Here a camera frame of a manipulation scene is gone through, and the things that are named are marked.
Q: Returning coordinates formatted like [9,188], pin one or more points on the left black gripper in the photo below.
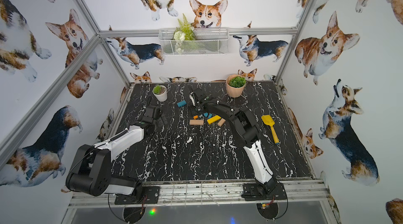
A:
[161,118]

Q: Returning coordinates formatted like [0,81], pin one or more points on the short teal block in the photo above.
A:
[181,103]

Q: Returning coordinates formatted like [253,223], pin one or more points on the natural wood block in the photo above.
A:
[221,122]
[196,122]

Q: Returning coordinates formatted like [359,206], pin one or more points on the yellow block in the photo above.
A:
[213,119]

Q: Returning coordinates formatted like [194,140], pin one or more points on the long teal block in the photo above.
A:
[208,115]

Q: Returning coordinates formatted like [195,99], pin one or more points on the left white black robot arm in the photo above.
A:
[91,172]

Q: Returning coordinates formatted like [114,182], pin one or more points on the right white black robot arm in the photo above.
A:
[246,135]

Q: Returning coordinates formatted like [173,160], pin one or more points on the small white plant pot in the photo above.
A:
[160,92]

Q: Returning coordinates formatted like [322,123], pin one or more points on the terracotta plant pot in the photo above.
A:
[235,85]

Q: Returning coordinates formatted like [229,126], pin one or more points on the yellow toy shovel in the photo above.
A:
[268,120]

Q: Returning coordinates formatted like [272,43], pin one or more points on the green fern with white flower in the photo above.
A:
[184,36]

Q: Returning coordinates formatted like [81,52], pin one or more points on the white wire wall basket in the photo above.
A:
[201,42]

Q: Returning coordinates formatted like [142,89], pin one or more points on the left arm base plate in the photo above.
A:
[148,195]

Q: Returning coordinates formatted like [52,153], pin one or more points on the aluminium front rail frame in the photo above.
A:
[206,193]

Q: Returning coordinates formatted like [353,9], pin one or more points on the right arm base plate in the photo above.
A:
[257,192]

